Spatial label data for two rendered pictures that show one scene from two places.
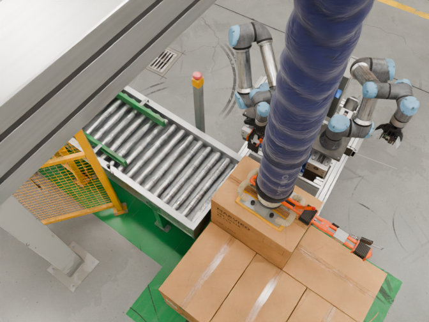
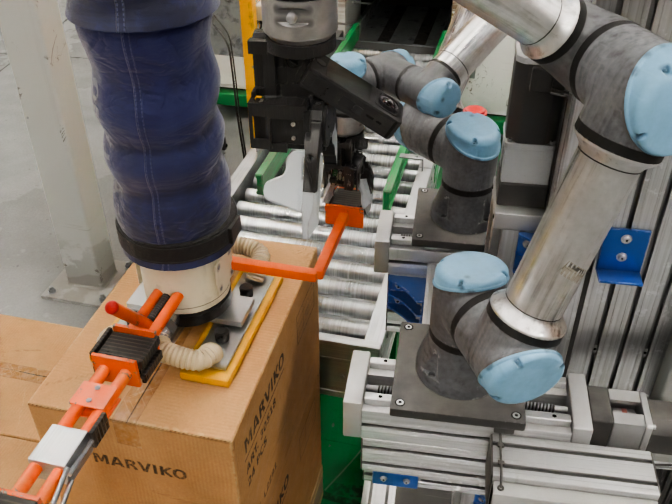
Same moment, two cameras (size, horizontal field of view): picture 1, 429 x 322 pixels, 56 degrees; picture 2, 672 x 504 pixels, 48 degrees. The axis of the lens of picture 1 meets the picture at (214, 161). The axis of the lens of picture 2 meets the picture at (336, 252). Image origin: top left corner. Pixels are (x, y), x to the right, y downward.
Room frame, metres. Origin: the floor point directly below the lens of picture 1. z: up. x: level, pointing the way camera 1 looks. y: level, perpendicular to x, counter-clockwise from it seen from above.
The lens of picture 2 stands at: (0.84, -1.58, 1.99)
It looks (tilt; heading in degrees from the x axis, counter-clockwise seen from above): 36 degrees down; 68
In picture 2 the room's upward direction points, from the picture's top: straight up
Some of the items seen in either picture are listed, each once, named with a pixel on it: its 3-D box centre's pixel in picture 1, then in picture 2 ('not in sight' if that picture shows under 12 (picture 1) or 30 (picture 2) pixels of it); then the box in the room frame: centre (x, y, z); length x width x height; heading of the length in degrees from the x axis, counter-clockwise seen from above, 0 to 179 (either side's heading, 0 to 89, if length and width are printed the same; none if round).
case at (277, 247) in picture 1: (263, 212); (200, 382); (1.01, -0.33, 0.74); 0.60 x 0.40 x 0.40; 54
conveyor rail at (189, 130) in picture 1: (133, 97); (430, 166); (2.17, 0.71, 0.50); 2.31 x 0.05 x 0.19; 54
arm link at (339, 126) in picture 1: (338, 126); (470, 297); (1.40, -0.78, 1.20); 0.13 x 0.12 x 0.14; 85
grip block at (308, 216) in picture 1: (308, 214); (126, 354); (0.86, -0.55, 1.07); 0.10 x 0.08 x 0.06; 143
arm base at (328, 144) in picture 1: (332, 136); (461, 347); (1.40, -0.77, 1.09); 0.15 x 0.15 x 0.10
